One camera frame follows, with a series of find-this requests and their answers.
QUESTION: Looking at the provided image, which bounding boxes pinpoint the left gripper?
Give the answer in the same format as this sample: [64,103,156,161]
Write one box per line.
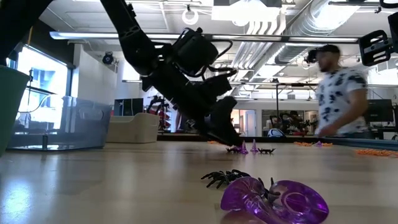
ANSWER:
[141,67,244,147]

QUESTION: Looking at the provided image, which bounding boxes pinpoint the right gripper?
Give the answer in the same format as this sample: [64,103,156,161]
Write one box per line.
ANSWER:
[359,30,393,67]

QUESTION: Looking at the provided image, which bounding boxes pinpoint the green plastic bin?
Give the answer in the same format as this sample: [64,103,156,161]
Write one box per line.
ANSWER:
[0,65,32,156]

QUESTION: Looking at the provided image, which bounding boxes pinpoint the black computer monitor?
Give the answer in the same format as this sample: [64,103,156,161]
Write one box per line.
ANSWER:
[363,98,394,124]

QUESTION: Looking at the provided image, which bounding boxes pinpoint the person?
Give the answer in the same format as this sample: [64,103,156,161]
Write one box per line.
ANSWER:
[306,44,374,139]

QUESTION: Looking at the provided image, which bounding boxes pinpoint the beige plastic bin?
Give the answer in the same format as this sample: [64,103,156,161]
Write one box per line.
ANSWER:
[106,112,160,144]

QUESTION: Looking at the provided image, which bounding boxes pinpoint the black cabinet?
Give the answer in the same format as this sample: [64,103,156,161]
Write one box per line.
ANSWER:
[113,98,144,116]

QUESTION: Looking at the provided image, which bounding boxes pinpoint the clear grey plastic bin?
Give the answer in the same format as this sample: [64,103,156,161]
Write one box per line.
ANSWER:
[7,95,113,152]

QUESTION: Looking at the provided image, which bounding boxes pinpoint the LED light bar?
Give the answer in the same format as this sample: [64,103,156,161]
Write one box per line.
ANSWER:
[49,30,360,44]

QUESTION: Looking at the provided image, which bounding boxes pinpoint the black aluminium rig frame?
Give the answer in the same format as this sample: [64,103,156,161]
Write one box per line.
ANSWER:
[157,133,398,151]

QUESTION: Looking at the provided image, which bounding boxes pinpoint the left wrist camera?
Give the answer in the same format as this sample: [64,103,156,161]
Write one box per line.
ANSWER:
[172,27,219,77]

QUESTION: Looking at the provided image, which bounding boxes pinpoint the round metal duct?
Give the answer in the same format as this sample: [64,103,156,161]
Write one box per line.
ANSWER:
[273,0,358,65]

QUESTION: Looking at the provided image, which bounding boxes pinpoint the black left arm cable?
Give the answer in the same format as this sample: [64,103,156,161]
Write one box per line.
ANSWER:
[182,27,238,79]

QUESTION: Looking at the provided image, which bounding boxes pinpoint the white cable coil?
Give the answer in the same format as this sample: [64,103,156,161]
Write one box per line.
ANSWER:
[182,8,200,26]

